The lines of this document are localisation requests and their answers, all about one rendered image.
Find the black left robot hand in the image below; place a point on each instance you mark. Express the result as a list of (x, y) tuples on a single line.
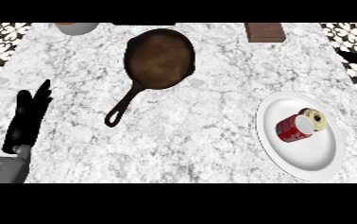
[(25, 120)]

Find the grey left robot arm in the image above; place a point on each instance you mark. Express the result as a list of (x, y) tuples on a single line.
[(12, 166)]

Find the dark cast iron pan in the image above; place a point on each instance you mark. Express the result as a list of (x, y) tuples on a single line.
[(159, 59)]

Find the red can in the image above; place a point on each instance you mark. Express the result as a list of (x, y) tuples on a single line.
[(292, 129)]

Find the white oval plate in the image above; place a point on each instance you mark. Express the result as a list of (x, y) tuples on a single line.
[(307, 152)]

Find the grey bowl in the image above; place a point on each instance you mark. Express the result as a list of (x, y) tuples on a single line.
[(77, 28)]

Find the brown rectangular block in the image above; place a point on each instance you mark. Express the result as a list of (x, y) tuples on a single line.
[(266, 32)]

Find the pale blueberry muffin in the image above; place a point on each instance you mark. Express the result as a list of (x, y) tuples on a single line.
[(319, 120)]

